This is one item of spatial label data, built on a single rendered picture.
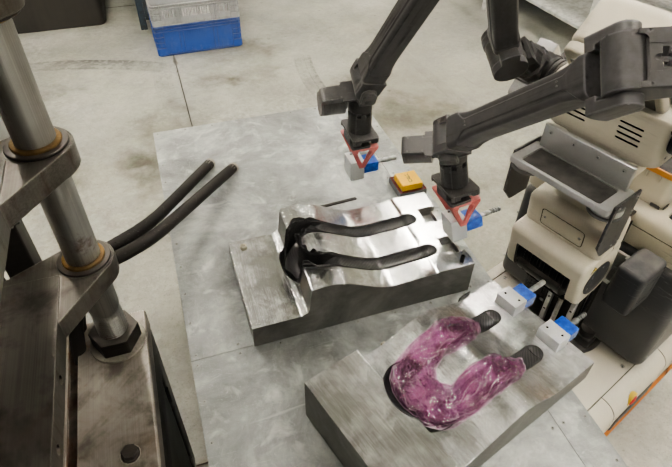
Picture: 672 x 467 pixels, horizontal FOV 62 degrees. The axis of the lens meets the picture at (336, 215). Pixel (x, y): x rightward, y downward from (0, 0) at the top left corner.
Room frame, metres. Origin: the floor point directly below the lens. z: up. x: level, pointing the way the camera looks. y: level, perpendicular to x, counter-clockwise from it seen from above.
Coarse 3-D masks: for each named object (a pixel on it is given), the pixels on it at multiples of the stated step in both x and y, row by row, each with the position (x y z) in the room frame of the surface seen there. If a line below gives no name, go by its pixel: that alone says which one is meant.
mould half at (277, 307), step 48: (240, 240) 0.93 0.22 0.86; (336, 240) 0.88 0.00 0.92; (384, 240) 0.92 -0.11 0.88; (432, 240) 0.91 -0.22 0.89; (240, 288) 0.80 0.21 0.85; (288, 288) 0.79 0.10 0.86; (336, 288) 0.74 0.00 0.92; (384, 288) 0.77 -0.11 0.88; (432, 288) 0.81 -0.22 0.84; (288, 336) 0.70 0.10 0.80
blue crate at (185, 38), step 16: (160, 32) 3.64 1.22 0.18; (176, 32) 3.68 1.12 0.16; (192, 32) 3.72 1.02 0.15; (208, 32) 3.76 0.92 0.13; (224, 32) 3.80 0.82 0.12; (240, 32) 3.84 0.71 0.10; (160, 48) 3.63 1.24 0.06; (176, 48) 3.67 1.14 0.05; (192, 48) 3.71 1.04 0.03; (208, 48) 3.75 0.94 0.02
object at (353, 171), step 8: (352, 160) 1.12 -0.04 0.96; (360, 160) 1.12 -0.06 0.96; (376, 160) 1.14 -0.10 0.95; (384, 160) 1.16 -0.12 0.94; (352, 168) 1.11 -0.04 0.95; (360, 168) 1.11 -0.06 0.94; (368, 168) 1.12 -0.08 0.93; (376, 168) 1.13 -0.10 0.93; (352, 176) 1.11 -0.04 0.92; (360, 176) 1.11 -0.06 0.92
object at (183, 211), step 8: (224, 168) 1.24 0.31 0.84; (232, 168) 1.25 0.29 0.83; (216, 176) 1.18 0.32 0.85; (224, 176) 1.20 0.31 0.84; (208, 184) 1.13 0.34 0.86; (216, 184) 1.15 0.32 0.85; (200, 192) 1.09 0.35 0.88; (208, 192) 1.10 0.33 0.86; (192, 200) 1.04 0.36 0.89; (200, 200) 1.06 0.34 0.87; (184, 208) 1.00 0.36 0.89; (192, 208) 1.02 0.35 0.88; (168, 216) 0.96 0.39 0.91; (176, 216) 0.96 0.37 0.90; (184, 216) 0.98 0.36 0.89; (176, 224) 0.95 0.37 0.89
